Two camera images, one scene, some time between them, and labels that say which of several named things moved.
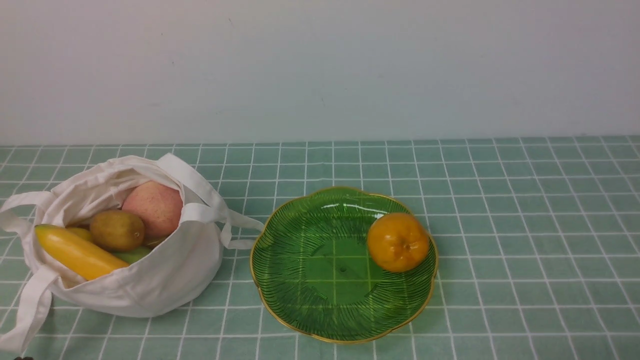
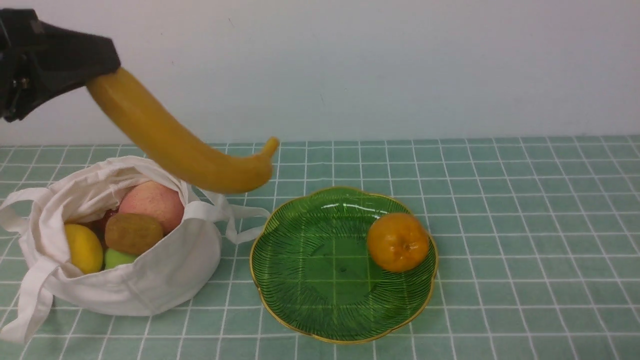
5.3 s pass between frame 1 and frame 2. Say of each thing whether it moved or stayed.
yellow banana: moved
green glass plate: stayed
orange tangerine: stayed
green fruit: moved
